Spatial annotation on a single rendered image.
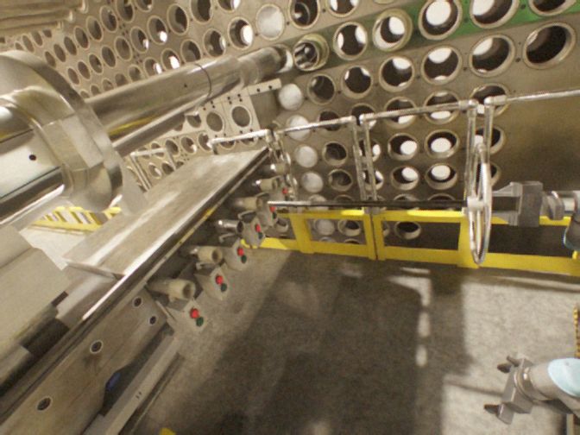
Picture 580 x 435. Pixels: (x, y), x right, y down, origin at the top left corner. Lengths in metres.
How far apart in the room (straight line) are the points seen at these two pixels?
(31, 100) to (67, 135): 0.15
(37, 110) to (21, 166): 0.12
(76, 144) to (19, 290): 0.44
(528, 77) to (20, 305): 2.63
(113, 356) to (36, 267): 0.41
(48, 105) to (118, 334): 0.74
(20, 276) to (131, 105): 0.51
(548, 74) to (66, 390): 2.77
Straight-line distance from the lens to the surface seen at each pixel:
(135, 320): 1.16
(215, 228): 1.24
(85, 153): 0.63
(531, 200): 1.07
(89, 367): 1.13
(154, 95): 0.92
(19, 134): 0.72
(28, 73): 0.72
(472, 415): 1.59
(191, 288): 1.04
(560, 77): 2.44
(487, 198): 0.89
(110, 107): 0.84
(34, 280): 0.93
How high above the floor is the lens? 1.47
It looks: 30 degrees down
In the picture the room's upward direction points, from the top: 19 degrees counter-clockwise
